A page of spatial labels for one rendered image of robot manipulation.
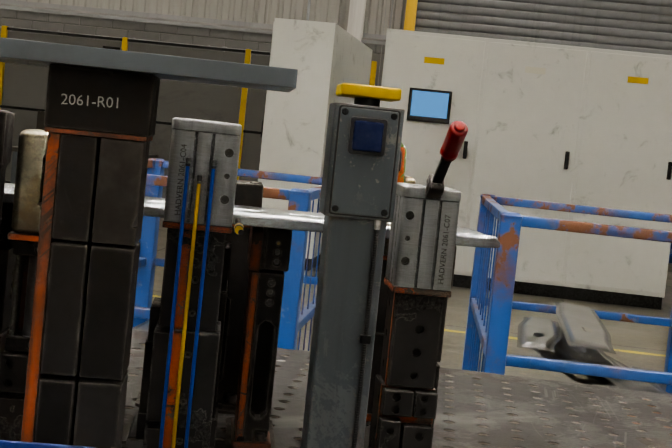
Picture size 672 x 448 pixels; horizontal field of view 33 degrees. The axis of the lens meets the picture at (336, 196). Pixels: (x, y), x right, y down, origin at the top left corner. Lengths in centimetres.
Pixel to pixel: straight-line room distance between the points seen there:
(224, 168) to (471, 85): 796
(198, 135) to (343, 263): 24
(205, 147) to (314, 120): 794
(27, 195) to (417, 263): 44
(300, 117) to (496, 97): 157
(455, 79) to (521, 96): 54
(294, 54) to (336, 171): 815
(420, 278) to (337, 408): 22
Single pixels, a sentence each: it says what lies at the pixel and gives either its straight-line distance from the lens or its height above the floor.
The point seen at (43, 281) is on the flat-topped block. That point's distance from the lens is 114.
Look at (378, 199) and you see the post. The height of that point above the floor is 105.
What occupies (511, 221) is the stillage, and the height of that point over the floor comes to 93.
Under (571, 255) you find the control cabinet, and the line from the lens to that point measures 928.
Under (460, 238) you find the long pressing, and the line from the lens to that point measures 142.
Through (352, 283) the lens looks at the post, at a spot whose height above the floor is 96.
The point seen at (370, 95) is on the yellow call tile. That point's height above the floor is 115.
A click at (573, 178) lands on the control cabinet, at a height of 96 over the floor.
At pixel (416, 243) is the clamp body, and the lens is 130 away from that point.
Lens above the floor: 111
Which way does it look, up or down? 3 degrees down
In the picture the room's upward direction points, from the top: 6 degrees clockwise
